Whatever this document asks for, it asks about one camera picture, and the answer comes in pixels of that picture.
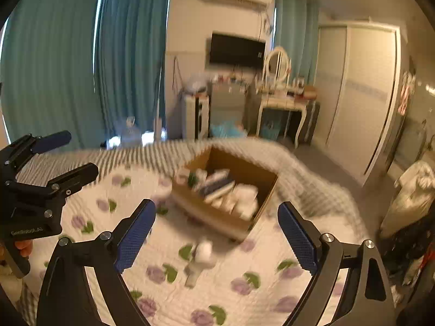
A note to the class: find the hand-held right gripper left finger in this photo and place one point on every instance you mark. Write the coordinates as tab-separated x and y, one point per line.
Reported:
136	236

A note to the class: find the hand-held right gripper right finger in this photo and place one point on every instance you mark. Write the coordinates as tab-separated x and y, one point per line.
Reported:
297	236

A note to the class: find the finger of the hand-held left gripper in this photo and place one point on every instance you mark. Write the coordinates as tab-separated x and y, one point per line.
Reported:
51	141
80	174

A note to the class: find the cardboard box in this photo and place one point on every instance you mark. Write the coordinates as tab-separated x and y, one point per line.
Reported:
224	219

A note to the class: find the pile of socks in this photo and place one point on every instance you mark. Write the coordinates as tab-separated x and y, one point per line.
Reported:
231	193

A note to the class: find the person's left hand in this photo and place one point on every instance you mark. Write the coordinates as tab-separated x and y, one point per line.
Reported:
23	247

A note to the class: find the small white sock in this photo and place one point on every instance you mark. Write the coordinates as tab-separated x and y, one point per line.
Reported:
161	195

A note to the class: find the floral quilted bed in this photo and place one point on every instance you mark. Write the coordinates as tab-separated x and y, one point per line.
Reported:
306	173

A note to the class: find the clear water jug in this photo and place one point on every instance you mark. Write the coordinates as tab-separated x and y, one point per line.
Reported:
130	134

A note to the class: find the wide teal curtain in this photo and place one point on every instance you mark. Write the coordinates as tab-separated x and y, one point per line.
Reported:
57	68

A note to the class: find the floral quilt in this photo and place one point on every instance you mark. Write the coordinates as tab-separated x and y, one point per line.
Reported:
217	295

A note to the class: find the dark clothes pile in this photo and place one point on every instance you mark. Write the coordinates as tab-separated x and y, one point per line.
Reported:
413	244

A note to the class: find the white garment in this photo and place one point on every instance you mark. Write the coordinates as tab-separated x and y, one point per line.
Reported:
411	193

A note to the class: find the blue plastic bag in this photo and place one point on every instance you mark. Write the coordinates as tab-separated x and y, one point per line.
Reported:
227	130

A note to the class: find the white low cabinet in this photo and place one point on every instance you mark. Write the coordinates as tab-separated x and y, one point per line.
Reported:
195	117

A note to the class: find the white dressing table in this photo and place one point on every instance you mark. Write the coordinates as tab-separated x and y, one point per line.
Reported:
282	103

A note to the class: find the white sliding-door wardrobe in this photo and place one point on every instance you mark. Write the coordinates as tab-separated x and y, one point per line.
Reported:
360	98

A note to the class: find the white oval vanity mirror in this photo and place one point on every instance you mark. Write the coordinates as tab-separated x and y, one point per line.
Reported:
277	64

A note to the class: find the red and white hanging cloth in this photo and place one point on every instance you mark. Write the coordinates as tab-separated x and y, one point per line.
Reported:
407	91

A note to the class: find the narrow teal curtain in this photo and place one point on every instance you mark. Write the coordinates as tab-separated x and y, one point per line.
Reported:
295	37

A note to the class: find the black wall television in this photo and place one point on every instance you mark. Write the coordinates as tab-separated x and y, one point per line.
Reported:
236	51

